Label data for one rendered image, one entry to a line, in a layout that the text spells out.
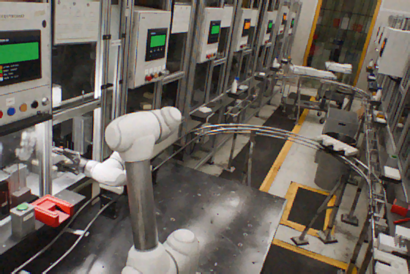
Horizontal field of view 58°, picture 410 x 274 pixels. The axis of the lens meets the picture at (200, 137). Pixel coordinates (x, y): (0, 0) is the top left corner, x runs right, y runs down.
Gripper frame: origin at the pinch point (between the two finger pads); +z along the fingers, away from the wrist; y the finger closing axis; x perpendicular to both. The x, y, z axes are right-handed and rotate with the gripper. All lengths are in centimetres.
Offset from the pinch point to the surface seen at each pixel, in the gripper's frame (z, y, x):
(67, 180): -9.4, -10.5, 2.7
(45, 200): -18.9, -5.9, 28.9
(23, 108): -15, 41, 36
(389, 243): -176, -6, -38
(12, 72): -16, 56, 42
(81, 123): 4.4, 11.3, -24.8
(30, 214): -27, -1, 46
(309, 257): -149, -98, -134
